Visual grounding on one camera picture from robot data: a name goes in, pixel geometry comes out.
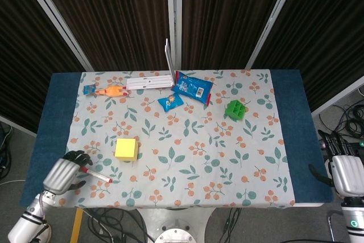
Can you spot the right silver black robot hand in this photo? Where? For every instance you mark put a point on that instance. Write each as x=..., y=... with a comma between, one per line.
x=348, y=172

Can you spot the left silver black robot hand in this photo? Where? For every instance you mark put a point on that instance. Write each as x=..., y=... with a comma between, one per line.
x=61, y=173

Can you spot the red white marker pen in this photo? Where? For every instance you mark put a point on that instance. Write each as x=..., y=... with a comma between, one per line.
x=98, y=175

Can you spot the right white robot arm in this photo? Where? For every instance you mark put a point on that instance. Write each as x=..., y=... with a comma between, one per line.
x=354, y=220

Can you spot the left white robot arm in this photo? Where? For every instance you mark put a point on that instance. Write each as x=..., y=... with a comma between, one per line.
x=25, y=223

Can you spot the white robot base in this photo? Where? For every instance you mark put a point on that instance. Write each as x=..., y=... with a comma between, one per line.
x=173, y=236

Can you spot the floral leaf-print tablecloth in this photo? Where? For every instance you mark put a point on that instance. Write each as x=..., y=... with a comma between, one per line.
x=182, y=154

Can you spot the black labelled device box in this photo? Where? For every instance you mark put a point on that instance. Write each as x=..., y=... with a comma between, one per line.
x=359, y=146

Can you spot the yellow wooden bar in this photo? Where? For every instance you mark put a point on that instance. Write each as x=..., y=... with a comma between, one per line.
x=76, y=226

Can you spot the yellow cube block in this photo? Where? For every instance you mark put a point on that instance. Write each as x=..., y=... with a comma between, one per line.
x=126, y=147

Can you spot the blue felt table cover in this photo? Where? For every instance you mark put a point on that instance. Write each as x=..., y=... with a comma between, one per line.
x=293, y=112

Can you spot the small blue paper tag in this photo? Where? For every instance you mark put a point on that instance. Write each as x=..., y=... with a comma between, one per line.
x=89, y=89

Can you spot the orange rubber chicken toy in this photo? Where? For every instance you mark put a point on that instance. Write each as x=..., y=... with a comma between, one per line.
x=112, y=91

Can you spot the white L-shaped folding stand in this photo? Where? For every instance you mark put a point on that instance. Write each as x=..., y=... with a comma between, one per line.
x=148, y=83

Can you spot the dark fabric divider panel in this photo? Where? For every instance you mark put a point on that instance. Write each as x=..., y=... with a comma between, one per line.
x=113, y=12
x=227, y=12
x=17, y=55
x=327, y=26

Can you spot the green plastic grid block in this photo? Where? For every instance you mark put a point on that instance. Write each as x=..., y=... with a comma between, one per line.
x=235, y=110

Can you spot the small blue snack packet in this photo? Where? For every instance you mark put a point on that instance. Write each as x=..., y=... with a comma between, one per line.
x=170, y=101

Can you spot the large blue snack bag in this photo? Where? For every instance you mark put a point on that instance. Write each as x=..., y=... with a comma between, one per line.
x=192, y=87

